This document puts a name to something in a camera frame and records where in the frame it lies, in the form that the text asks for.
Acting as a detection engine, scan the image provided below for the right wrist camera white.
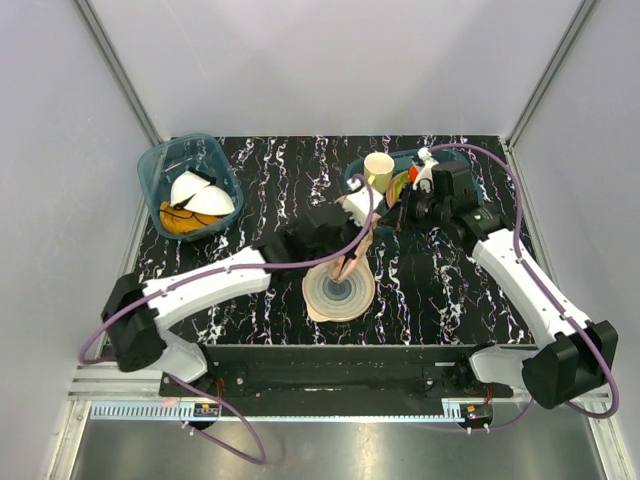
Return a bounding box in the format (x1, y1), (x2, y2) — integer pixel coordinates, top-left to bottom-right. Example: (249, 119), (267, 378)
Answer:
(410, 147), (438, 193)

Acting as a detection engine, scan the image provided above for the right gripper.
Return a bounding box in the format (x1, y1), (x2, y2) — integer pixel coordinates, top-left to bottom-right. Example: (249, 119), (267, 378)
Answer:
(379, 182), (451, 235)

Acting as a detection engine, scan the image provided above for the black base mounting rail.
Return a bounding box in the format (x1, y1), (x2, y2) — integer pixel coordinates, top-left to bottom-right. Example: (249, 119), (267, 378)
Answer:
(159, 343), (516, 418)

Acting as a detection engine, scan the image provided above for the pale yellow mug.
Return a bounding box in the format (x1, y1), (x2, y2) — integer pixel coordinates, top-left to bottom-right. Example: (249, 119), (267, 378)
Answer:
(363, 152), (395, 193)

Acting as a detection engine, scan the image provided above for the aluminium frame rail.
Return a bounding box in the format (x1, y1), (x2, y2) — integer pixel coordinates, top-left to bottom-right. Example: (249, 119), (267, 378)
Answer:
(67, 360), (614, 421)

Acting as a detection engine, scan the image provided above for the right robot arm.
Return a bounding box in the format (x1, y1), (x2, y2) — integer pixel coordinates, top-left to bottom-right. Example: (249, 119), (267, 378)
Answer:
(388, 161), (619, 409)

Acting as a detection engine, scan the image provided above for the green polka dot plate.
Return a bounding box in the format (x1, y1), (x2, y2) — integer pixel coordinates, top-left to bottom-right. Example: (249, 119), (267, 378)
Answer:
(386, 170), (410, 208)

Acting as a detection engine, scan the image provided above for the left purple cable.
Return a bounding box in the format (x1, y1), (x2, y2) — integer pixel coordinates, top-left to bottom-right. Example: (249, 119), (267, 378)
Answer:
(79, 174), (384, 465)

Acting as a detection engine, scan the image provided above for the yellow garment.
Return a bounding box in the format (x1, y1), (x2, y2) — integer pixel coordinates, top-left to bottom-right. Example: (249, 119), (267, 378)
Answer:
(159, 202), (221, 235)

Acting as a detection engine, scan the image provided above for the purple cable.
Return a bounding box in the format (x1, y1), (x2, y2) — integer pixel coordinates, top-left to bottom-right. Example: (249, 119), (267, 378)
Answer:
(422, 143), (621, 434)
(79, 174), (384, 465)

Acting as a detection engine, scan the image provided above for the teal plastic bin left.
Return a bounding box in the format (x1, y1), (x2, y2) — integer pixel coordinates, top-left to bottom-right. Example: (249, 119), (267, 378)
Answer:
(137, 134), (244, 242)

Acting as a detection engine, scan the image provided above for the orange mug black handle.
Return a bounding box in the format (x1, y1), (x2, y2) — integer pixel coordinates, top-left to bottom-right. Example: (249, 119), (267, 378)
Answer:
(408, 165), (420, 183)

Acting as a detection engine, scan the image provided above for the teal plastic bin right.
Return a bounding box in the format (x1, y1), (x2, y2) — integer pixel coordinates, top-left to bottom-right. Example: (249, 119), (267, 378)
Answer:
(343, 146), (485, 234)

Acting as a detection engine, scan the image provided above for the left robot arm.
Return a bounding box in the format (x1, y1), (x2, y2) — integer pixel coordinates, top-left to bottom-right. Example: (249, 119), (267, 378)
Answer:
(103, 203), (368, 396)

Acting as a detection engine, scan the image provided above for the cream ringed ceramic plate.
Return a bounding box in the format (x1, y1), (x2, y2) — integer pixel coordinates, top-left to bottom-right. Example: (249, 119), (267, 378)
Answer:
(302, 263), (375, 323)

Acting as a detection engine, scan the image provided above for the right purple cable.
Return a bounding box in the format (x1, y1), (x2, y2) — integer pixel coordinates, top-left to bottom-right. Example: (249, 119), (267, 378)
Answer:
(422, 143), (621, 434)

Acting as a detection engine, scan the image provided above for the floral mesh laundry bag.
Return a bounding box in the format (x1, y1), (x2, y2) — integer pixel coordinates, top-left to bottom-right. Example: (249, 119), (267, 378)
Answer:
(329, 195), (381, 283)

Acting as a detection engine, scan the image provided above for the teal plastic bin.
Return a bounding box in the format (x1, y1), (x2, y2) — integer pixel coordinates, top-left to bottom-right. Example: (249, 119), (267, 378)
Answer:
(343, 146), (485, 234)
(137, 134), (244, 242)

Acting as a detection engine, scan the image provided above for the white bra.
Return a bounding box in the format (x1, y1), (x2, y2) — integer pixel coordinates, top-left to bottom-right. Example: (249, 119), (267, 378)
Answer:
(170, 170), (235, 217)

